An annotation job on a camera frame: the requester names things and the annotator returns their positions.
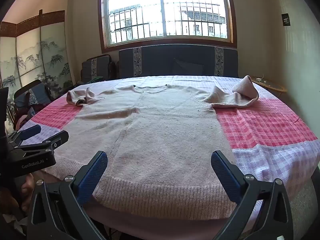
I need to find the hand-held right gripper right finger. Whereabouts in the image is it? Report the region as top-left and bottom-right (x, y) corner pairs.
(211, 150), (294, 240)

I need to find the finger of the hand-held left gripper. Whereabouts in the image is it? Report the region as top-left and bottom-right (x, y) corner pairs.
(7, 124), (42, 146)
(15, 130), (69, 153)

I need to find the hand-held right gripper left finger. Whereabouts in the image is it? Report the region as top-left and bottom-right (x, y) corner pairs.
(26, 151), (108, 240)

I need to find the pale pink knit sweater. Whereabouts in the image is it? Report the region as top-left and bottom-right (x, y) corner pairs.
(42, 75), (259, 222)

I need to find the person's left hand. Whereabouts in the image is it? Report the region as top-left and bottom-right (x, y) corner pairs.
(21, 172), (45, 214)

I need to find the black chair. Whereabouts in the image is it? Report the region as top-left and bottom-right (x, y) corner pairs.
(14, 79), (54, 128)

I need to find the pink and lilac checked blanket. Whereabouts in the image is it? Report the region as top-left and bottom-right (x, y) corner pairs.
(19, 75), (320, 233)

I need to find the crumpled white tissue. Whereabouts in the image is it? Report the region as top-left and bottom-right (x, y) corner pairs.
(2, 213), (28, 236)

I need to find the painted folding screen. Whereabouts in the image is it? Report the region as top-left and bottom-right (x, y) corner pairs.
(0, 10), (74, 135)

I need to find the dark armchair by window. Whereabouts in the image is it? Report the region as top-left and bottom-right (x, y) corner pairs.
(80, 54), (118, 84)

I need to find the wicker side table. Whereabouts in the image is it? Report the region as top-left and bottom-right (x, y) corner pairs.
(250, 76), (288, 93)

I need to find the barred window with wooden frame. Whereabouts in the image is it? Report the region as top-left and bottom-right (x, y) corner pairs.
(98, 0), (237, 53)

